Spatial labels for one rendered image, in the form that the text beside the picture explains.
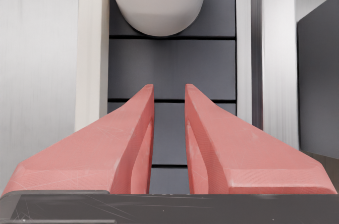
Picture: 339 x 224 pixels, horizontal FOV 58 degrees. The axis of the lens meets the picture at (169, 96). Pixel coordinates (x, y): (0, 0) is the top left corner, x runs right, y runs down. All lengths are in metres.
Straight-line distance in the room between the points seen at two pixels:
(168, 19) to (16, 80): 0.14
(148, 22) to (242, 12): 0.07
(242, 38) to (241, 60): 0.01
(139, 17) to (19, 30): 0.13
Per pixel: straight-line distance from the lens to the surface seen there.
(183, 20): 0.17
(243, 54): 0.19
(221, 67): 0.19
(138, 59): 0.19
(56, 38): 0.25
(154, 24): 0.16
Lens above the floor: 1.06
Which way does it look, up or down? 86 degrees down
